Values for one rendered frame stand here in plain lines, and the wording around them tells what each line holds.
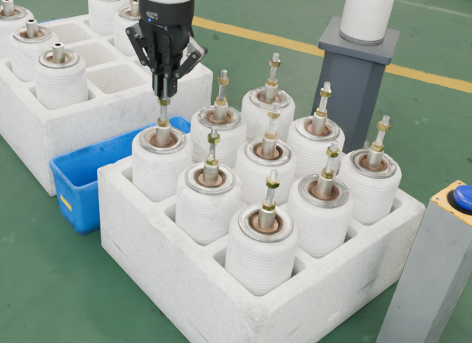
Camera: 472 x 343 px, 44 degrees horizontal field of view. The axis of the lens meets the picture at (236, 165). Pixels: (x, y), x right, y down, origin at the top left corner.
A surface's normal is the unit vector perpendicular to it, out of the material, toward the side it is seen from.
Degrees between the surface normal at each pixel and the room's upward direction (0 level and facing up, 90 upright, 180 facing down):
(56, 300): 0
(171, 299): 90
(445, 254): 90
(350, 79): 90
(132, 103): 90
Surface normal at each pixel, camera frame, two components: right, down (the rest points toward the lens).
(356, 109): -0.34, 0.54
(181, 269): -0.75, 0.34
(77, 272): 0.10, -0.79
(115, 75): 0.63, 0.52
